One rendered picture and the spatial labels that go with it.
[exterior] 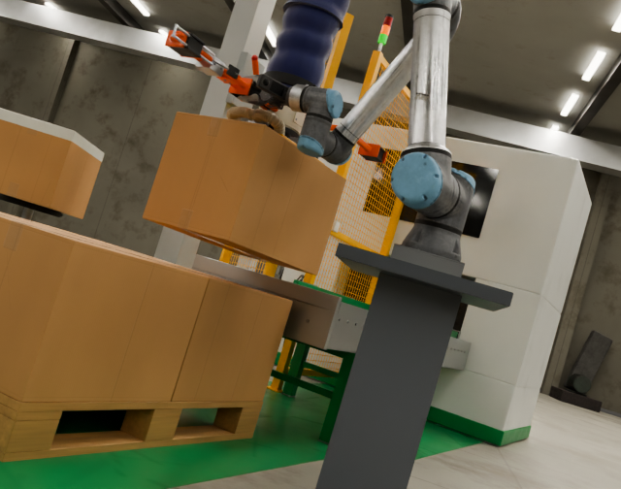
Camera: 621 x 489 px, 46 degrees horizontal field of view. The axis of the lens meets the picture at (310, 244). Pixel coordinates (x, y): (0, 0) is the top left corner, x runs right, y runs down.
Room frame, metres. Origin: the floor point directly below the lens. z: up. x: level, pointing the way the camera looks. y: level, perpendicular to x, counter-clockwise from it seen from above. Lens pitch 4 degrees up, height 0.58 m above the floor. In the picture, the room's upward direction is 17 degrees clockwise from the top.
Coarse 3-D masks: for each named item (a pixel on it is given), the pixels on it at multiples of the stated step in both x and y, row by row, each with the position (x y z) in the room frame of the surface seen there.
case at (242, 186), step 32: (192, 128) 2.50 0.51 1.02; (224, 128) 2.42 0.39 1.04; (256, 128) 2.35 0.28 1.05; (192, 160) 2.47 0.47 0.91; (224, 160) 2.40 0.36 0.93; (256, 160) 2.34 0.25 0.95; (288, 160) 2.49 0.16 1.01; (160, 192) 2.52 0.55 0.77; (192, 192) 2.44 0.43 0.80; (224, 192) 2.37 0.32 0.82; (256, 192) 2.39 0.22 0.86; (288, 192) 2.54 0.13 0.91; (320, 192) 2.71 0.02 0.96; (160, 224) 2.60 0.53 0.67; (192, 224) 2.42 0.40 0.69; (224, 224) 2.35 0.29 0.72; (256, 224) 2.43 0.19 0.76; (288, 224) 2.59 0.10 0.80; (320, 224) 2.77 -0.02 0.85; (256, 256) 2.78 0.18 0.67; (288, 256) 2.64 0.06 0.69; (320, 256) 2.82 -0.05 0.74
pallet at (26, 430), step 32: (0, 416) 1.76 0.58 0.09; (32, 416) 1.78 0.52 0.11; (128, 416) 2.24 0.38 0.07; (160, 416) 2.24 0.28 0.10; (224, 416) 2.70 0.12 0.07; (256, 416) 2.79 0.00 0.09; (0, 448) 1.74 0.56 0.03; (32, 448) 1.81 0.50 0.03; (64, 448) 1.91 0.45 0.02; (96, 448) 2.02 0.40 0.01; (128, 448) 2.14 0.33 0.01
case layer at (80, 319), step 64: (0, 256) 1.84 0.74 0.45; (64, 256) 1.74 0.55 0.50; (128, 256) 1.92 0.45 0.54; (0, 320) 1.81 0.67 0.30; (64, 320) 1.78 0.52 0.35; (128, 320) 1.99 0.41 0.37; (192, 320) 2.25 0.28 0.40; (256, 320) 2.60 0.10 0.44; (0, 384) 1.77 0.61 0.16; (64, 384) 1.84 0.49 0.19; (128, 384) 2.07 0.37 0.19; (192, 384) 2.35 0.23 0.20; (256, 384) 2.72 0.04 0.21
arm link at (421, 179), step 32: (416, 0) 2.12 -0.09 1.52; (448, 0) 2.13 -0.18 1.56; (416, 32) 2.13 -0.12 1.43; (448, 32) 2.14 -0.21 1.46; (416, 64) 2.11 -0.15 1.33; (416, 96) 2.10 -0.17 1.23; (416, 128) 2.08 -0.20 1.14; (416, 160) 2.02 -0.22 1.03; (448, 160) 2.06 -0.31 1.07; (416, 192) 2.02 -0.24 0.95; (448, 192) 2.07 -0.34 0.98
